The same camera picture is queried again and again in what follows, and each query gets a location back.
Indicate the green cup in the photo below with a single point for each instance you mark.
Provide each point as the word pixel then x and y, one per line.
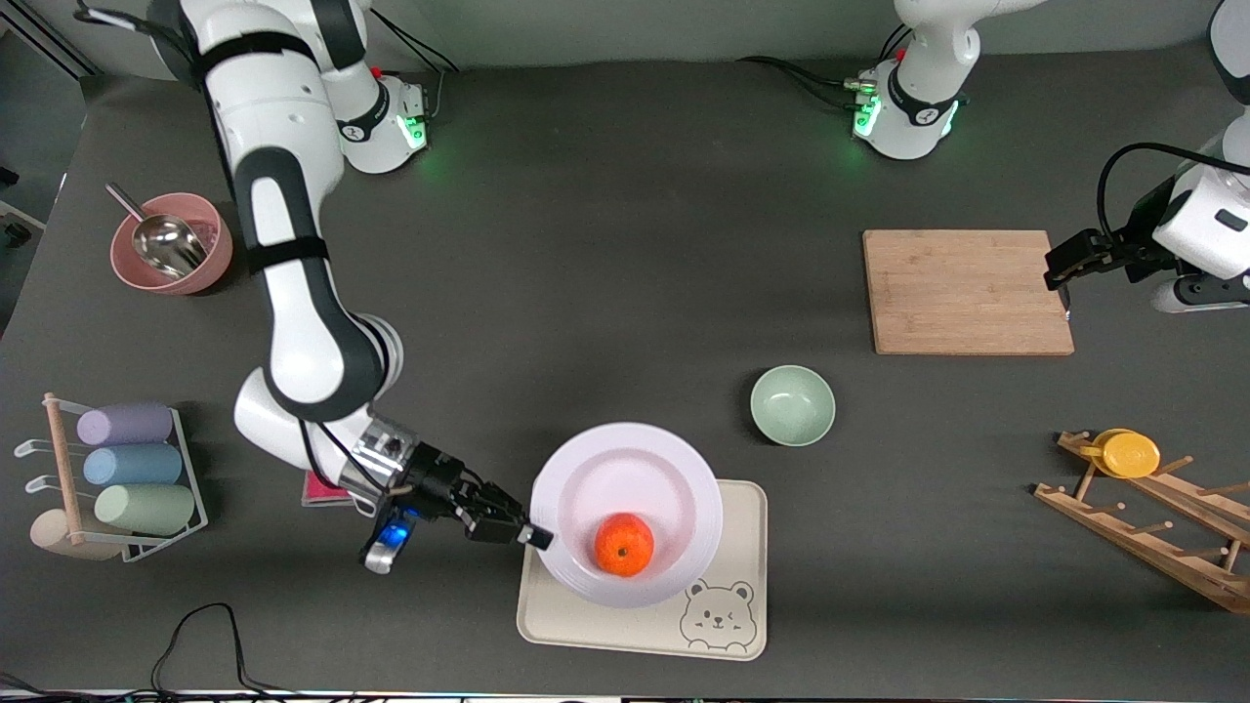
pixel 145 508

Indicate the beige cup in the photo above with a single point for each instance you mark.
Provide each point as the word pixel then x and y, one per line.
pixel 54 537

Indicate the pink folded cloth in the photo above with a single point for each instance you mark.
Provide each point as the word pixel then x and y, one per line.
pixel 327 488

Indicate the beige bear print tray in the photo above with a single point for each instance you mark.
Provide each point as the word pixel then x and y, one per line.
pixel 742 547

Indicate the purple cup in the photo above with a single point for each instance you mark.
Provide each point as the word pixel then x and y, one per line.
pixel 125 424

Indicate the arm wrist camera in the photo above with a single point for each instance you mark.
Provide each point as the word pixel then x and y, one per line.
pixel 389 539
pixel 1201 293

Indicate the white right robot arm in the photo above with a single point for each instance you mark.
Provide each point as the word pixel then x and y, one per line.
pixel 283 117

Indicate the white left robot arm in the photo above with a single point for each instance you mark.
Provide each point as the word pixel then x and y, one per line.
pixel 908 117

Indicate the orange fruit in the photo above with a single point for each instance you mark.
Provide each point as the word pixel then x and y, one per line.
pixel 625 545

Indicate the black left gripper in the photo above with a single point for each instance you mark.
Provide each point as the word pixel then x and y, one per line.
pixel 1123 248

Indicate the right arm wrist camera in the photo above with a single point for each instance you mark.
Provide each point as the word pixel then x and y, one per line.
pixel 389 539

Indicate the white round plate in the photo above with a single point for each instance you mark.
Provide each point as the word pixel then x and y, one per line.
pixel 625 469

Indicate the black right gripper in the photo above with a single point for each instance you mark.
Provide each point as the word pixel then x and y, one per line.
pixel 437 479

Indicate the wooden mug rack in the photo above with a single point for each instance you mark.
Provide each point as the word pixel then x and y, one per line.
pixel 1152 547

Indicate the pale green bowl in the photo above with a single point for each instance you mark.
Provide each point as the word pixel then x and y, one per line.
pixel 792 405

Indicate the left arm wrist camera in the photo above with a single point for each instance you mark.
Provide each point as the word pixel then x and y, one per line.
pixel 1201 293

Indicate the blue cup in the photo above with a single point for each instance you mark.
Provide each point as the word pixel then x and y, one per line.
pixel 132 465

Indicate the metal scoop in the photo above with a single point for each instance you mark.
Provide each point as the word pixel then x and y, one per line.
pixel 171 244

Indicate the wooden cutting board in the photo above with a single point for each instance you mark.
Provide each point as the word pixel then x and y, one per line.
pixel 957 293

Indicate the pink bowl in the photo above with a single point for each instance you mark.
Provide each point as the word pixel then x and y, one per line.
pixel 210 264

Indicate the yellow mug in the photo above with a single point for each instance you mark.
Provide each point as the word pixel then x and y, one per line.
pixel 1128 454

